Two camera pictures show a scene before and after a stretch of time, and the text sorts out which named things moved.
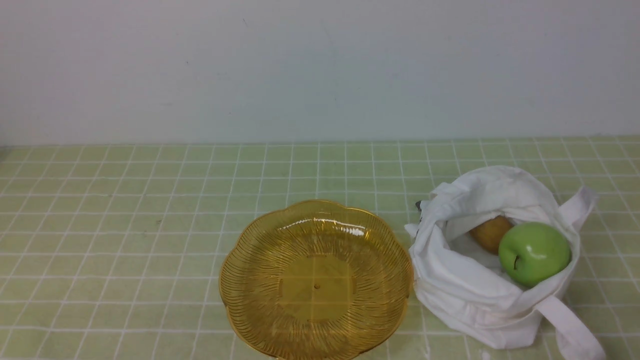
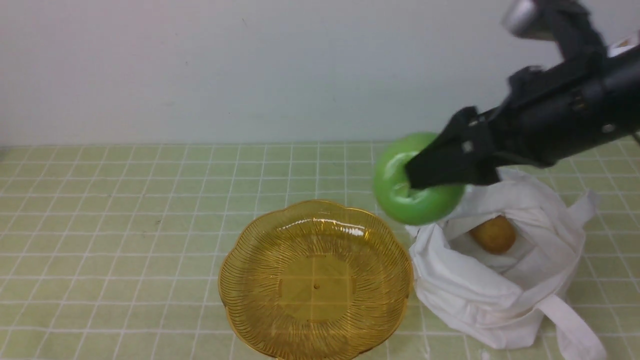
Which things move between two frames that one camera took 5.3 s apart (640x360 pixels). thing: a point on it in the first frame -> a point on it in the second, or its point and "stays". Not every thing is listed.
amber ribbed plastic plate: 319,280 stays
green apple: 534,253 -> 423,206
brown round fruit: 488,234 stays
